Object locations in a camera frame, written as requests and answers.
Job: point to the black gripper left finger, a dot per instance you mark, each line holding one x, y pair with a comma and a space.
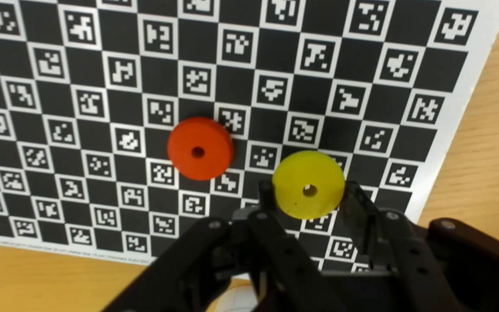
233, 270

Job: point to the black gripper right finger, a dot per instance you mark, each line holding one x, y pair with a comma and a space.
451, 270

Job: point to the yellow disc with hole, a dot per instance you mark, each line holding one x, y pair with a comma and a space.
307, 170

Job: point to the orange disc with hole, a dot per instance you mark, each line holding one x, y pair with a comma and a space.
208, 135

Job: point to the black white marker board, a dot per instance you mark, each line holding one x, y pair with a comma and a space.
87, 86

